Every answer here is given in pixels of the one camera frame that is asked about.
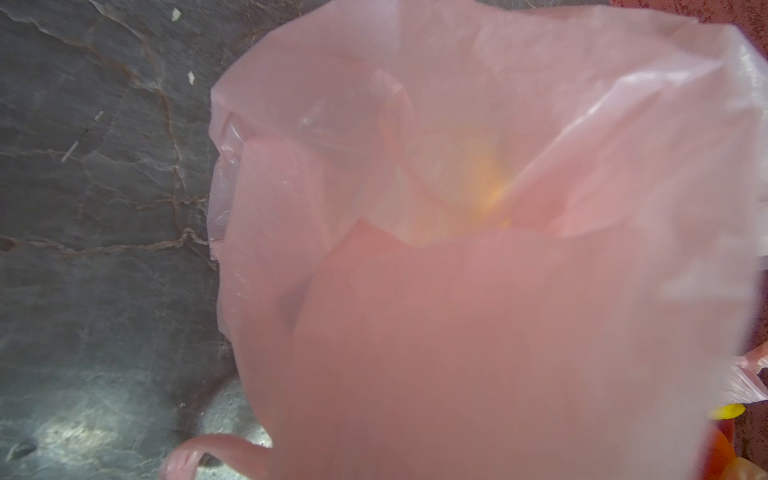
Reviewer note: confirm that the fake orange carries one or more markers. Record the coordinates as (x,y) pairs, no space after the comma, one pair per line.
(718,454)

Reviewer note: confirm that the pink plastic bag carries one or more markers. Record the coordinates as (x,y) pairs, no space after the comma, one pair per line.
(585,331)

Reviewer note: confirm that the fake yellow lemon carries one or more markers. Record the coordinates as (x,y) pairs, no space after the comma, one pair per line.
(727,412)

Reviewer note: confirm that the fake yellow banana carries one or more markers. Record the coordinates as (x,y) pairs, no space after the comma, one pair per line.
(484,177)

